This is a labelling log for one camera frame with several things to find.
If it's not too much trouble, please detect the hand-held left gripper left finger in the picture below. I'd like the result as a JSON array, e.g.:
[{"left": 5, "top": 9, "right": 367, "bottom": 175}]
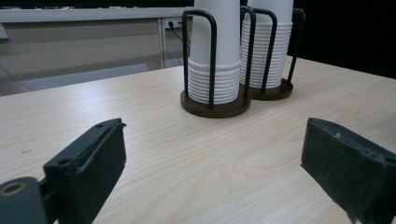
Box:
[{"left": 38, "top": 118, "right": 128, "bottom": 224}]

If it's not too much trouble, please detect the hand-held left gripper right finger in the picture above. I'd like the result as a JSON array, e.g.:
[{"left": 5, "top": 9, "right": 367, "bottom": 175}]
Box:
[{"left": 300, "top": 117, "right": 396, "bottom": 224}]

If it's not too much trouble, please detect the black wire cup holder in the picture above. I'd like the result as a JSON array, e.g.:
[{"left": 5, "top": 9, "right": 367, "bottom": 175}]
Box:
[
  {"left": 180, "top": 5, "right": 257, "bottom": 119},
  {"left": 248, "top": 7, "right": 306, "bottom": 101}
]

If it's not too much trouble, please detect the stack of white paper cups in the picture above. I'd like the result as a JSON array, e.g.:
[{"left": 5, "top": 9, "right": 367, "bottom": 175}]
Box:
[
  {"left": 187, "top": 0, "right": 242, "bottom": 105},
  {"left": 239, "top": 0, "right": 294, "bottom": 90}
]

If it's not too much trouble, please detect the grey desk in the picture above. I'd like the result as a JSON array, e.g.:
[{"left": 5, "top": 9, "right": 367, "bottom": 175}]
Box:
[{"left": 0, "top": 7, "right": 195, "bottom": 97}]

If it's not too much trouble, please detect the black cable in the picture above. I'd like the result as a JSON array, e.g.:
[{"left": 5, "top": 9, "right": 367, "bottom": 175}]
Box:
[{"left": 168, "top": 21, "right": 191, "bottom": 67}]

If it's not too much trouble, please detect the white wall socket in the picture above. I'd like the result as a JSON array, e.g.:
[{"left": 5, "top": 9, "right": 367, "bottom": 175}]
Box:
[{"left": 163, "top": 18, "right": 183, "bottom": 30}]

